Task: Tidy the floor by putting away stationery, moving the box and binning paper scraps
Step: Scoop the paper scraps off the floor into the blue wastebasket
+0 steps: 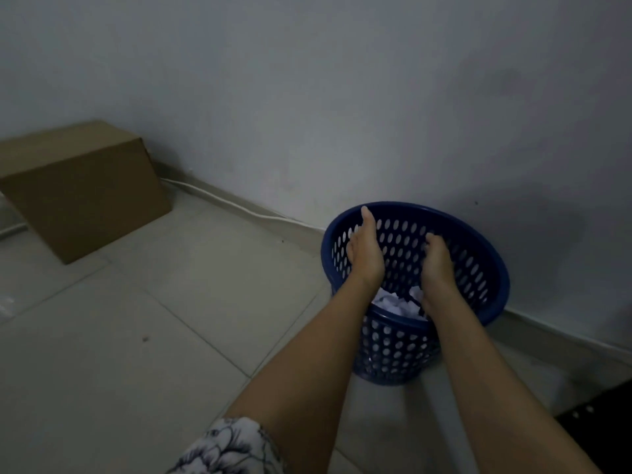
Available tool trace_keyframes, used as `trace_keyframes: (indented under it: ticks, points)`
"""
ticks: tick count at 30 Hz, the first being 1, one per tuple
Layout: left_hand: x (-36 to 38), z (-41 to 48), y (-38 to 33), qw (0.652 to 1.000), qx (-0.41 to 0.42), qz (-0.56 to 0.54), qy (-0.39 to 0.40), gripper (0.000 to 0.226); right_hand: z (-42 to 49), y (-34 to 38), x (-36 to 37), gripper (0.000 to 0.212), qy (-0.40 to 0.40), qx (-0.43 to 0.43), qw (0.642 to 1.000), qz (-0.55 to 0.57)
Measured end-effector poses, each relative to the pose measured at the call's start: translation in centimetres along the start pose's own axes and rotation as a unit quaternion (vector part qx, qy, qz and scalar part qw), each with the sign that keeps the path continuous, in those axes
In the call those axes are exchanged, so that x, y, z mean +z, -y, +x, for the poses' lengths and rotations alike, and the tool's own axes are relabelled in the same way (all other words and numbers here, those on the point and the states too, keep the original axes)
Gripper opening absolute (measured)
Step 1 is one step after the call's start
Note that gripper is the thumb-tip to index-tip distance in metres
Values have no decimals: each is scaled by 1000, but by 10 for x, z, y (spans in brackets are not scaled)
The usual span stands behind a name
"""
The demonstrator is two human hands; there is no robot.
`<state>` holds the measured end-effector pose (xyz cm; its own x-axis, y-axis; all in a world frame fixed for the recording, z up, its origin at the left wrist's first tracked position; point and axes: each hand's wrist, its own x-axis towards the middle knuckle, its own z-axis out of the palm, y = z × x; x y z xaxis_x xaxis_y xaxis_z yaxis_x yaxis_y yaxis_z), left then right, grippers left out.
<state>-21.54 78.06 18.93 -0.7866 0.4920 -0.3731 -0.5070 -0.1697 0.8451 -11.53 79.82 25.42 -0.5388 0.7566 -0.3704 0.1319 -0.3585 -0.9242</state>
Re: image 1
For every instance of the person's right hand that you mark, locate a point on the person's right hand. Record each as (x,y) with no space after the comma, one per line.
(437,276)

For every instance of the person's left hand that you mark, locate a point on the person's left hand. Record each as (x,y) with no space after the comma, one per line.
(368,256)

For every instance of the pile of white paper scraps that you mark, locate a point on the pile of white paper scraps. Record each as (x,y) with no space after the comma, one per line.
(397,305)

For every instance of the brown cardboard box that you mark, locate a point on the brown cardboard box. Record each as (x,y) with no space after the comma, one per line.
(84,192)

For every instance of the person's right forearm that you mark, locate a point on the person's right forearm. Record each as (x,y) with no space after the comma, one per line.
(494,389)

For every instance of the person's left forearm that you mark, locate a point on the person's left forearm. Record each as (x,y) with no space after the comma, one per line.
(306,380)

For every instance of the blue mesh waste basket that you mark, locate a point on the blue mesh waste basket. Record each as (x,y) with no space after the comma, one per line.
(484,271)

